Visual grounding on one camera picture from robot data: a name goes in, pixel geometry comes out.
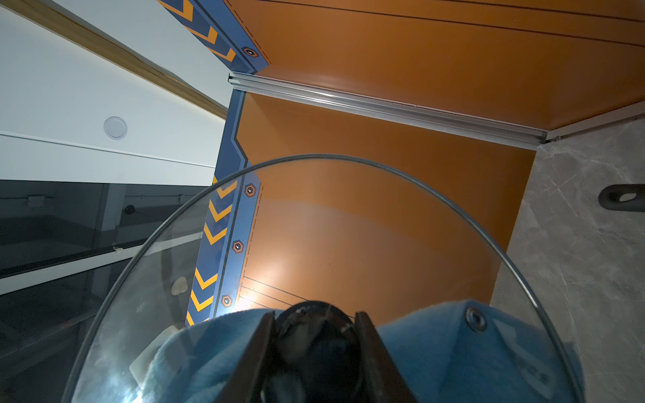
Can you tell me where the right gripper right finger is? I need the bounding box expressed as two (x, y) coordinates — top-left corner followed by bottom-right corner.
(354, 312), (418, 403)

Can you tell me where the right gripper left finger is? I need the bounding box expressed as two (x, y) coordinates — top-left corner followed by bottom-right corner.
(215, 312), (275, 403)

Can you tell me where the light blue microfibre cloth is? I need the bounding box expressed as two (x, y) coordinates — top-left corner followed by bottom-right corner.
(141, 301), (584, 402)

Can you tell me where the glass lid of pan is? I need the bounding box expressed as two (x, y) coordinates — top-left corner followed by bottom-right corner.
(64, 154), (585, 402)

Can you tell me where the black frying pan long handle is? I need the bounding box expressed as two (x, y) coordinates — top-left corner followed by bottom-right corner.
(598, 184), (645, 213)

